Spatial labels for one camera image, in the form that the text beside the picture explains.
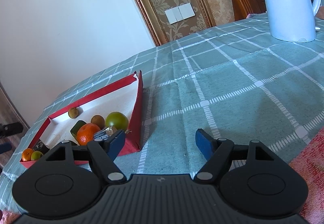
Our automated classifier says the orange mandarin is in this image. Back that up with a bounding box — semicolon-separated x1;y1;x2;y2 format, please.
77;123;102;146
22;149;34;162

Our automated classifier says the round tan fruit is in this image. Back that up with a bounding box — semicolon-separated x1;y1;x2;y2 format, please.
91;115;105;130

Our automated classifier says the white electric kettle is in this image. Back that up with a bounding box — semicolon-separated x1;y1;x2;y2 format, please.
249;0;322;43

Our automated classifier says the white wall switch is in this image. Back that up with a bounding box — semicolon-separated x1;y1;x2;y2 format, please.
164;3;196;24

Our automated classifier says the red cardboard box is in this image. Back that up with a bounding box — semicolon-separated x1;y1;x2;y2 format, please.
20;70;144;169

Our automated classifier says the dark sugarcane piece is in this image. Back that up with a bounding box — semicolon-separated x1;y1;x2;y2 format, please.
32;140;50;155

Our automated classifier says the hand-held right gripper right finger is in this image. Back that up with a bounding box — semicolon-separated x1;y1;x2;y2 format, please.
194;128;289;184

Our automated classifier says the dark green oval fruit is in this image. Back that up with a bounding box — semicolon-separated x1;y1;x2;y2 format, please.
70;120;86;138

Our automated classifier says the grey sugarcane piece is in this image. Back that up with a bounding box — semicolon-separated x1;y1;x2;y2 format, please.
93;126;118;141

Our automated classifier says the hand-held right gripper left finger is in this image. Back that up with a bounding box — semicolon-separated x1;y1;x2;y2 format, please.
44;129;127;184

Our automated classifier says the red patterned cloth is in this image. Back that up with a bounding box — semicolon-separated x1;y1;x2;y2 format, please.
289;128;324;224

